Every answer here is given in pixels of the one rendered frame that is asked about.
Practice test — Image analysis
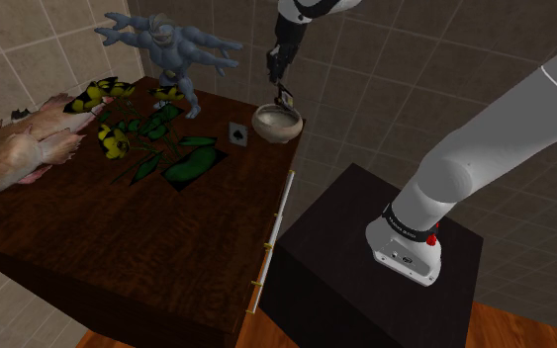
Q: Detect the small dark patterned box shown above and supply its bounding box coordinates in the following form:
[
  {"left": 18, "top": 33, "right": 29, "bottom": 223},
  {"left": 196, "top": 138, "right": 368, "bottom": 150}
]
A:
[{"left": 274, "top": 85, "right": 295, "bottom": 109}]

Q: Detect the beige ceramic bowl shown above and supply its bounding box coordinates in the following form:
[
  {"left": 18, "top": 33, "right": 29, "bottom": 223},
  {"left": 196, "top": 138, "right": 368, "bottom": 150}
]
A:
[{"left": 250, "top": 104, "right": 305, "bottom": 144}]

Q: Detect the grey spade playing card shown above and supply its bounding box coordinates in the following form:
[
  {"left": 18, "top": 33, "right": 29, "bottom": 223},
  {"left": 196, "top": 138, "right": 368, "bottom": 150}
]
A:
[{"left": 229, "top": 121, "right": 249, "bottom": 147}]

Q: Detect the blue four-armed figure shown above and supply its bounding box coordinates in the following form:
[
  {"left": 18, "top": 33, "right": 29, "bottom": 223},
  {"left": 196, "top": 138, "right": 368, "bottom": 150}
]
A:
[{"left": 94, "top": 11, "right": 244, "bottom": 121}]

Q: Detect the yellow black flower plant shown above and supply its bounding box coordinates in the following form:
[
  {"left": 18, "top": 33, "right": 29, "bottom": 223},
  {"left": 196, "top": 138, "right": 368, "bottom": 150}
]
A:
[{"left": 62, "top": 76, "right": 230, "bottom": 194}]

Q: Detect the black robot stand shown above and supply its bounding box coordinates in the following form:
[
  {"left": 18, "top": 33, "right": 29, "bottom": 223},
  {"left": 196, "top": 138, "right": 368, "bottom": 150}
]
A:
[{"left": 258, "top": 162, "right": 484, "bottom": 348}]

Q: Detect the dark wooden cabinet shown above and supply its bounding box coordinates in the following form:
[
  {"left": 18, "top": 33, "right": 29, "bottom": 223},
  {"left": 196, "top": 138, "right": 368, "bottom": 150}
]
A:
[{"left": 0, "top": 75, "right": 307, "bottom": 348}]

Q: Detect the pink brown fish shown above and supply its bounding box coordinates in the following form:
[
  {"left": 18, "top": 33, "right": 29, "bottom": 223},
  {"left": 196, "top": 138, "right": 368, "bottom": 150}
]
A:
[{"left": 0, "top": 92, "right": 115, "bottom": 194}]

